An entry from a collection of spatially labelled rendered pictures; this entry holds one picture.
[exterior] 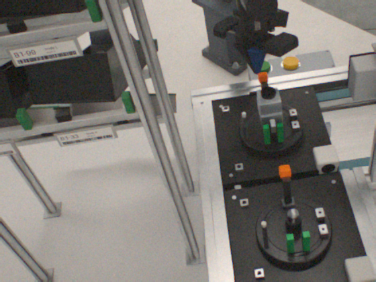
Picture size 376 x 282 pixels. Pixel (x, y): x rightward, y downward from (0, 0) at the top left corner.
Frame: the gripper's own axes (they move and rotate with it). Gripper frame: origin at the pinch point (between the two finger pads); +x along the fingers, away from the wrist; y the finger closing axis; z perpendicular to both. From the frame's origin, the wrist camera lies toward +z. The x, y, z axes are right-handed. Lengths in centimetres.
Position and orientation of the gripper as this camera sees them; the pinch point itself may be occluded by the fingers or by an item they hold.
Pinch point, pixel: (256, 58)
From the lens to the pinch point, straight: 107.7
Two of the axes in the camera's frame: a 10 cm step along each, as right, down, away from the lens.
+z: 7.1, -4.7, 5.2
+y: -7.0, -3.5, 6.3
